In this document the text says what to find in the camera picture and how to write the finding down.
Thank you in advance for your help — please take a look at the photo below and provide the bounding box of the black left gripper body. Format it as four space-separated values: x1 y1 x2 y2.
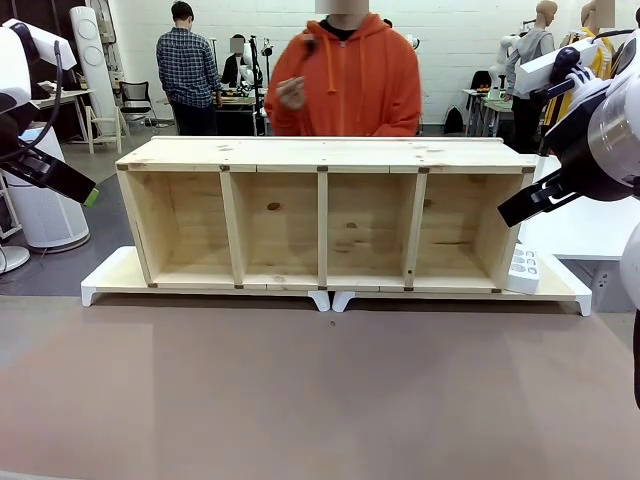
0 112 66 189

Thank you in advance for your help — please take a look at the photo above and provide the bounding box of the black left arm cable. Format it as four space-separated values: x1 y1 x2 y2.
0 40 65 162

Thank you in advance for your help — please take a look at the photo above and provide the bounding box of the white fan base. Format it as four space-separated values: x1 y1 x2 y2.
0 243 32 275

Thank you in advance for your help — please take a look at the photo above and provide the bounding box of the person's right hand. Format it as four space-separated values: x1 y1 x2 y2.
276 75 307 112

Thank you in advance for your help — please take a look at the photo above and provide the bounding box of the person in orange hoodie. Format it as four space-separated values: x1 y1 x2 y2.
263 0 424 138

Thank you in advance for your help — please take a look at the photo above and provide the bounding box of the white side table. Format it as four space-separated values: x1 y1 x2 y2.
517 153 632 262

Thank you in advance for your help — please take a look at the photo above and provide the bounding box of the mannequin in grey hoodie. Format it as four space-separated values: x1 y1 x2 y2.
504 0 559 154

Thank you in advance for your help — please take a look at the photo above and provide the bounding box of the wooden four-compartment shelf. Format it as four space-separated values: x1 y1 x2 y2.
115 135 537 294

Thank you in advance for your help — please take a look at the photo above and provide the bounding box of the man in plaid shirt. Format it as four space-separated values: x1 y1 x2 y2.
155 0 223 137

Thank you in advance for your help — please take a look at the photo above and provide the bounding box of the mannequin in yellow jacket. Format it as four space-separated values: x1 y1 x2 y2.
542 0 621 136

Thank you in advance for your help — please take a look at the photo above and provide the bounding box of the black backpack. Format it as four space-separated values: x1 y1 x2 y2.
443 105 465 136

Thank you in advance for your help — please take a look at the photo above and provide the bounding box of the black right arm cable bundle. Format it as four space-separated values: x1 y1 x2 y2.
632 308 640 412

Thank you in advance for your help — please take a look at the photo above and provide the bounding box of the white power strip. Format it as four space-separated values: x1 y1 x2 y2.
505 246 543 296

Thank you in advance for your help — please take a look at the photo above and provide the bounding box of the seated person in black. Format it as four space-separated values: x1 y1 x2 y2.
220 33 252 90

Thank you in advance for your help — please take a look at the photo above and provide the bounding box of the white cylindrical air purifier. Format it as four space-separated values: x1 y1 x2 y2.
0 126 92 252

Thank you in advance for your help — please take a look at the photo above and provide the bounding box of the white tower air conditioner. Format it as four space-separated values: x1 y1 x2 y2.
68 5 122 137

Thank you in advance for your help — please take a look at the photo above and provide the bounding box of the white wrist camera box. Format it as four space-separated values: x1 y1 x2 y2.
514 38 597 97

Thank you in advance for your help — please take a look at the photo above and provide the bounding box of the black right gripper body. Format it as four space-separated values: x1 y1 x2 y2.
530 169 585 210

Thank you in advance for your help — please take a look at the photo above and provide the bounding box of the white-legged wooden riser stand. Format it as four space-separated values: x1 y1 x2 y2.
332 253 593 318
80 246 332 313

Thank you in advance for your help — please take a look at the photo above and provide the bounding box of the white humanoid mannequin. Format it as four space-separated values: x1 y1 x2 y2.
488 33 522 99

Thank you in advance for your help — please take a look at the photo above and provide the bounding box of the black tripod stand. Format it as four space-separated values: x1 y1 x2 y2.
248 33 274 137

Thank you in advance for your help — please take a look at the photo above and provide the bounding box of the wooden background desk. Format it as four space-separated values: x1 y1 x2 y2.
30 88 97 144

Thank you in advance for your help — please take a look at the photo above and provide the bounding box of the black office chair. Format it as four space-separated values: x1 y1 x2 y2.
118 80 153 124

